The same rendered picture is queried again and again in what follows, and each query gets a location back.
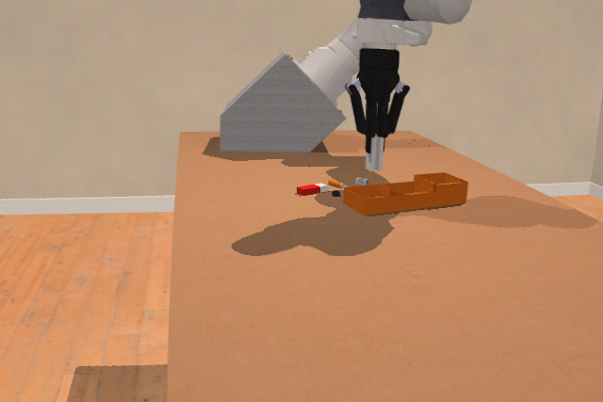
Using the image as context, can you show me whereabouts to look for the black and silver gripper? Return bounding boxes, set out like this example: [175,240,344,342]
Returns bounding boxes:
[345,48,410,171]

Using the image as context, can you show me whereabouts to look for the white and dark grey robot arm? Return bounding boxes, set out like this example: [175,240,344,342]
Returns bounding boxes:
[293,0,472,106]

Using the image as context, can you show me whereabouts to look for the orange three-compartment bin rack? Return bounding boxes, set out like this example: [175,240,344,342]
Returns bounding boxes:
[345,172,468,216]

